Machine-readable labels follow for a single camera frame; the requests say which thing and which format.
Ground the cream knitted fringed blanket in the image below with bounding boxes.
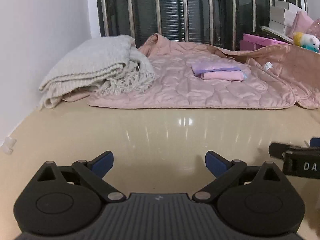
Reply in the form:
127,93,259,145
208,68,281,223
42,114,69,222
39,35,156,108

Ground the pink quilted jacket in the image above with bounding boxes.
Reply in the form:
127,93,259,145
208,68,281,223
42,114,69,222
63,34,319,109

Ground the pink blue mesh garment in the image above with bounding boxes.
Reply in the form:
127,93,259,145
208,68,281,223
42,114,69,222
191,61,247,81

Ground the yellow white plush toy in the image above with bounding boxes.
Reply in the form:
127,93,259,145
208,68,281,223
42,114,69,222
293,32,319,53

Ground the metal window railing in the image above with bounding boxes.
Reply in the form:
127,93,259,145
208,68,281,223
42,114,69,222
97,0,306,50

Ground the magenta pink box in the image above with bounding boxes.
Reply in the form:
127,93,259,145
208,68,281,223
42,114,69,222
240,33,287,50

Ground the stack of white boxes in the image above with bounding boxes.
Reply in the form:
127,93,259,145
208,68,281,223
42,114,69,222
269,0,303,35

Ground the pink zip pouch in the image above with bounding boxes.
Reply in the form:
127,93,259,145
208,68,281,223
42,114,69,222
289,11,320,38

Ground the clear plastic clip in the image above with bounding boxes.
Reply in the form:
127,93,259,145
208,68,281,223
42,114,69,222
1,137,17,155

